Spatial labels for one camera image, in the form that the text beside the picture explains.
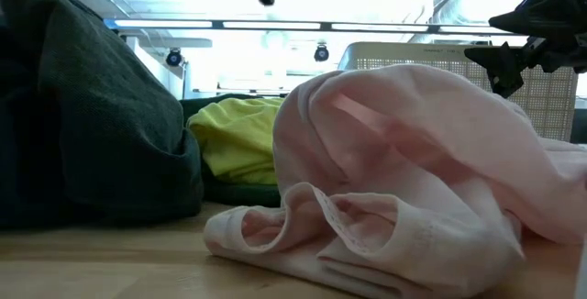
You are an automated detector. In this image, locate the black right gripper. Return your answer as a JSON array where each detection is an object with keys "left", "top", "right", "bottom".
[{"left": 463, "top": 0, "right": 587, "bottom": 99}]

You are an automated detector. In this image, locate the pale pink shirt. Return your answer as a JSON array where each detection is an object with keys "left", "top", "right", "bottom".
[{"left": 203, "top": 63, "right": 587, "bottom": 299}]

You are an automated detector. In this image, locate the yellow-green shirt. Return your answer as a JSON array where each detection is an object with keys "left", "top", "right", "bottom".
[{"left": 186, "top": 96, "right": 286, "bottom": 186}]

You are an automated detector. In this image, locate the large dark green garment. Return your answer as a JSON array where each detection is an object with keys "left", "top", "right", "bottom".
[{"left": 0, "top": 0, "right": 205, "bottom": 231}]

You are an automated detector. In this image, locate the long linear ceiling lamp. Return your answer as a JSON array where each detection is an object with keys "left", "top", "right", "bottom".
[{"left": 104, "top": 17, "right": 519, "bottom": 37}]

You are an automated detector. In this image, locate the short linear ceiling lamp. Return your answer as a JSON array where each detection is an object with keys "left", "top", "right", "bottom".
[{"left": 192, "top": 87, "right": 294, "bottom": 96}]

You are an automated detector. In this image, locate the black monitor beside basket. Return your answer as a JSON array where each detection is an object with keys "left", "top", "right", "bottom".
[{"left": 570, "top": 108, "right": 587, "bottom": 144}]

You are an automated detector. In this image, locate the white perforated laundry basket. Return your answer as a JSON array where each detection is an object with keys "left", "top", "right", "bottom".
[{"left": 338, "top": 40, "right": 580, "bottom": 143}]

